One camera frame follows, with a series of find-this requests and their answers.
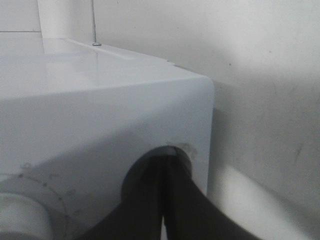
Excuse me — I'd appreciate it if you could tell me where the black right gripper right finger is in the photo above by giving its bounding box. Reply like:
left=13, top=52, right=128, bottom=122
left=163, top=156, right=253, bottom=240

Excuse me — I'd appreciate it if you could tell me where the white timer knob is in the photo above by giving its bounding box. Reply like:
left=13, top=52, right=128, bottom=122
left=0, top=178, right=68, bottom=240

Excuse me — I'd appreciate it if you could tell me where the white microwave oven body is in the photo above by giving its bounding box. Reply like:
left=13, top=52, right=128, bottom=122
left=0, top=37, right=214, bottom=240

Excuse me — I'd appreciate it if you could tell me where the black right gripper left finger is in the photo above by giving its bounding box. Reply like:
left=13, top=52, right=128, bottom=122
left=77, top=156, right=165, bottom=240

